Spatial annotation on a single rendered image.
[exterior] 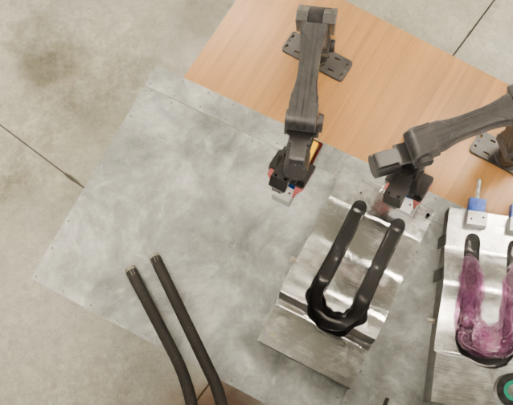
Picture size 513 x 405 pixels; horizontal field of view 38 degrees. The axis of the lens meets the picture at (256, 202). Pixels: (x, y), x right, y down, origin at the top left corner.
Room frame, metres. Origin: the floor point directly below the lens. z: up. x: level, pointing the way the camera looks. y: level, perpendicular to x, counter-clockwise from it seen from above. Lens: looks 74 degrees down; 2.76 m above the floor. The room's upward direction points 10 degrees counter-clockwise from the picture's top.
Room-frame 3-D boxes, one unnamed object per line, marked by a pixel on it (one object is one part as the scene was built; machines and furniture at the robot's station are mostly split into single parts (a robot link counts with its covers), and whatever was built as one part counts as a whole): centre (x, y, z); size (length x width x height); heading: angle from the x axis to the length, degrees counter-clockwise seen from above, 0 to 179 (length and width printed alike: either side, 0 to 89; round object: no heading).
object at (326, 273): (0.30, -0.21, 0.92); 0.35 x 0.16 x 0.09; 143
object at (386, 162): (0.50, -0.34, 1.13); 0.12 x 0.09 x 0.12; 97
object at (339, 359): (0.29, -0.20, 0.87); 0.50 x 0.26 x 0.14; 143
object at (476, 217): (0.42, -0.57, 0.86); 0.13 x 0.05 x 0.05; 160
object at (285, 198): (0.55, -0.10, 0.93); 0.13 x 0.05 x 0.05; 143
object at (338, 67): (0.94, -0.24, 0.84); 0.20 x 0.07 x 0.08; 49
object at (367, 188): (0.50, -0.29, 0.87); 0.05 x 0.05 x 0.04; 53
